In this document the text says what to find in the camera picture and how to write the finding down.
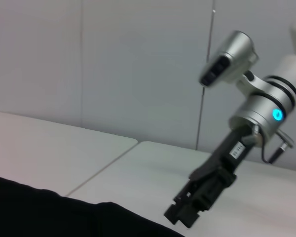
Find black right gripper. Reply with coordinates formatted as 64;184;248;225
164;125;262;229

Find black shirt with FREE print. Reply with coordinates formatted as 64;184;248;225
0;174;186;237

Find right gripper cable with plug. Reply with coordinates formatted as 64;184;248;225
261;130;296;164

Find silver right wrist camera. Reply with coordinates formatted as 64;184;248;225
198;30;260;88

